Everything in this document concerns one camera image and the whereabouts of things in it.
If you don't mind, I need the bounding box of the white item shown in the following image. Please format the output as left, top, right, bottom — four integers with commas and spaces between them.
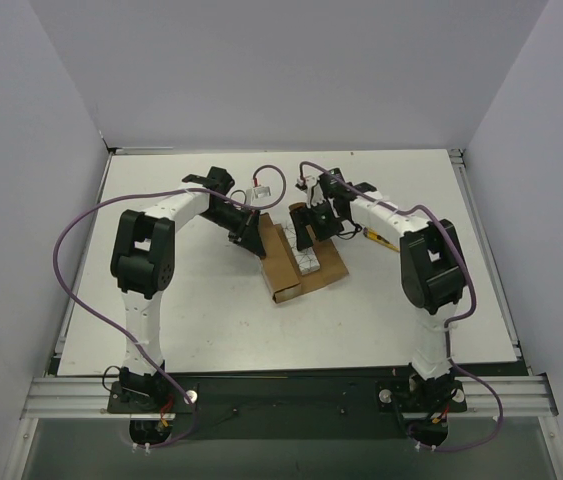
283, 222, 320, 276

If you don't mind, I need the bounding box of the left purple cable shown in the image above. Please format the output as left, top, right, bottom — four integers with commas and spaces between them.
53, 164, 289, 449

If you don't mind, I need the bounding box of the brown cardboard express box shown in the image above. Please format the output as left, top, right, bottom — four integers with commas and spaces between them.
259, 214, 349, 304

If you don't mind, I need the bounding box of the aluminium frame rail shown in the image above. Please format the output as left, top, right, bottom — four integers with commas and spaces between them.
22, 376, 558, 419

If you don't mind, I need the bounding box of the yellow utility knife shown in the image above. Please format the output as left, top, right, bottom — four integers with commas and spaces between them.
363, 228, 400, 253

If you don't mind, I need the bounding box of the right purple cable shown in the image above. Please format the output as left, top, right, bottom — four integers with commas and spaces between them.
298, 160, 507, 454

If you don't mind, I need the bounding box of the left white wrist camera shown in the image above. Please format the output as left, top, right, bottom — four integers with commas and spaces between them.
245, 185, 274, 211

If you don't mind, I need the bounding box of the purple cable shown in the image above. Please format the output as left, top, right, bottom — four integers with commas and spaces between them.
53, 164, 289, 449
298, 160, 507, 454

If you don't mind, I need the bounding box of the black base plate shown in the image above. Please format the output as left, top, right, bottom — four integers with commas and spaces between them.
102, 367, 467, 447

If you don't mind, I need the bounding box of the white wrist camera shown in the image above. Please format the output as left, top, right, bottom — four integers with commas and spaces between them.
296, 175, 327, 210
245, 185, 274, 211

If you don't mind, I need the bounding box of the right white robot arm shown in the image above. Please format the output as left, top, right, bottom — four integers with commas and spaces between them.
290, 168, 471, 389

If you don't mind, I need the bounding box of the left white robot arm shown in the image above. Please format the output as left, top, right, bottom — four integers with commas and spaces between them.
111, 167, 266, 412

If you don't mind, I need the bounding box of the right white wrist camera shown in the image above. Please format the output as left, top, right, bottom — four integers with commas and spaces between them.
296, 175, 327, 210

